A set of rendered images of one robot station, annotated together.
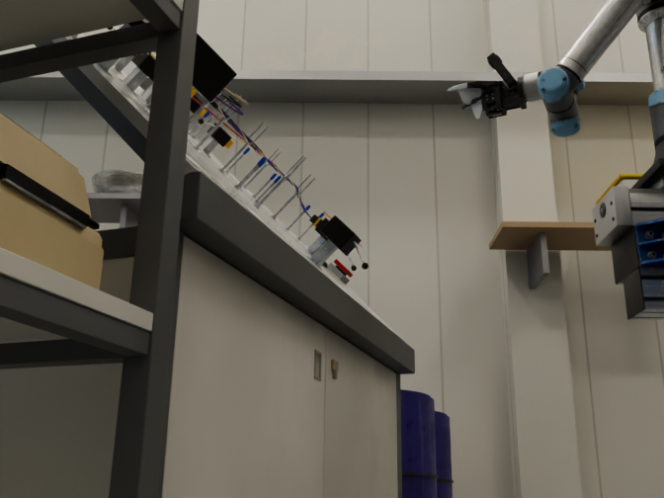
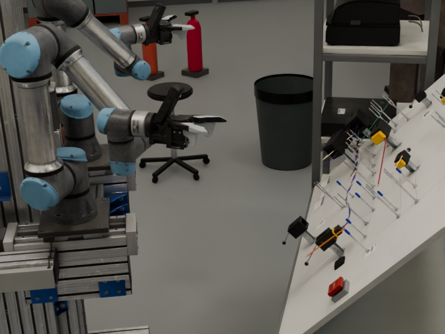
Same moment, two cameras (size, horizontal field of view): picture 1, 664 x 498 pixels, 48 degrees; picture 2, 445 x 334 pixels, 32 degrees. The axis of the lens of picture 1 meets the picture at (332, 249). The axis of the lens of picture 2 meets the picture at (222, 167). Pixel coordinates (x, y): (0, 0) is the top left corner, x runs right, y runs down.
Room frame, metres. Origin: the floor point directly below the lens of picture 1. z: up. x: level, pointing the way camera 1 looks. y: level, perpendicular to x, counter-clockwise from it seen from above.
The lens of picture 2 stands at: (3.82, -0.56, 2.33)
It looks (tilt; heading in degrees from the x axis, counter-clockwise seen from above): 24 degrees down; 173
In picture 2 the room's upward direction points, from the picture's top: 2 degrees counter-clockwise
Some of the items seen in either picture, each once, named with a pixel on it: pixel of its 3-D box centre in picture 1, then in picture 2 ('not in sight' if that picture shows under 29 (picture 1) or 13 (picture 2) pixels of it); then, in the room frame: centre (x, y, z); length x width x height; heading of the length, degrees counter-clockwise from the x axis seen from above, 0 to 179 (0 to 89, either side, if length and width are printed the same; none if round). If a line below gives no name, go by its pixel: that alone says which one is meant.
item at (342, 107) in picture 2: not in sight; (358, 116); (0.64, 0.42, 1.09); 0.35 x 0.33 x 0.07; 161
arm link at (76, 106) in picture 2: not in sight; (77, 114); (1.00, -0.79, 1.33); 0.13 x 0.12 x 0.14; 25
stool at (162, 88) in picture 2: not in sight; (172, 128); (-1.42, -0.31, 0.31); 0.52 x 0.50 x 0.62; 88
